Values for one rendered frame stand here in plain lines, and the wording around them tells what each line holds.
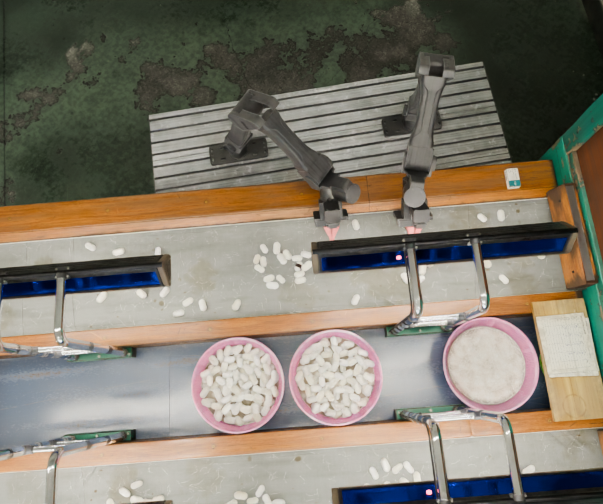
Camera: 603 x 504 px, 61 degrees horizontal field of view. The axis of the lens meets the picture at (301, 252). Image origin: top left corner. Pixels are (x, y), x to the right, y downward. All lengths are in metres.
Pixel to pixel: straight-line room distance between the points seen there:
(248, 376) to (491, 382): 0.70
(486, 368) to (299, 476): 0.61
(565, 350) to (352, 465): 0.68
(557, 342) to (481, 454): 0.38
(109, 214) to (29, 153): 1.24
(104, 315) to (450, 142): 1.25
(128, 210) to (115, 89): 1.28
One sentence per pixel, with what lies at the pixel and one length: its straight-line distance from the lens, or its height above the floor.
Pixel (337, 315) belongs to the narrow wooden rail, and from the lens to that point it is 1.50.
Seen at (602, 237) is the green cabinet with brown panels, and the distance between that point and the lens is 1.61.
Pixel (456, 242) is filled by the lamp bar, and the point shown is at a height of 1.11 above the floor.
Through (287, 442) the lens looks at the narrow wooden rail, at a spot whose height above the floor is 0.76.
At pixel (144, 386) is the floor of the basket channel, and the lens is 1.67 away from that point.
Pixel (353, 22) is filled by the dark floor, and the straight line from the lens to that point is 2.91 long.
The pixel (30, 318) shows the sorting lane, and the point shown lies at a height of 0.74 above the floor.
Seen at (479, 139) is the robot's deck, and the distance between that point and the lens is 1.88.
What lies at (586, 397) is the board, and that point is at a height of 0.78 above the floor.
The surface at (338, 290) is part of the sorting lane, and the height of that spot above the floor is 0.74.
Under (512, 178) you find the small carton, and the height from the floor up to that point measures 0.79.
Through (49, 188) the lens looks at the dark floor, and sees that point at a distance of 2.77.
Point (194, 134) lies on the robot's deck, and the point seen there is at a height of 0.67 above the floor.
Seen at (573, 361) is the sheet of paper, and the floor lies 0.78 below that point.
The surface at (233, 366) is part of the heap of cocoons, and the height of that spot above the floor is 0.74.
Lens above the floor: 2.26
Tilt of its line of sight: 75 degrees down
